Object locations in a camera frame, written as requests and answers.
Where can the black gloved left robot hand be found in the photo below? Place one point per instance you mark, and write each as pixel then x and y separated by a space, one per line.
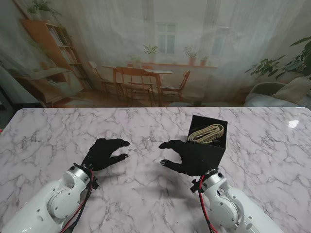
pixel 104 154

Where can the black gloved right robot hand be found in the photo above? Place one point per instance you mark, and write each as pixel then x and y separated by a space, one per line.
pixel 192 157

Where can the beige braided belt silver buckle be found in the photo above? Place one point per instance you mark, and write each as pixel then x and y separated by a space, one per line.
pixel 206 132

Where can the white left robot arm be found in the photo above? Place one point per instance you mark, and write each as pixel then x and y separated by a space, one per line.
pixel 41 206

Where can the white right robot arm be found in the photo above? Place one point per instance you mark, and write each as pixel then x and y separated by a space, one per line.
pixel 235 206

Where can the black square storage box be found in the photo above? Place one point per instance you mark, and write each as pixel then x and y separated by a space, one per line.
pixel 213 155

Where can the printed room scene backdrop curtain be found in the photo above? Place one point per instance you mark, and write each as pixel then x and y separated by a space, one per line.
pixel 155 24

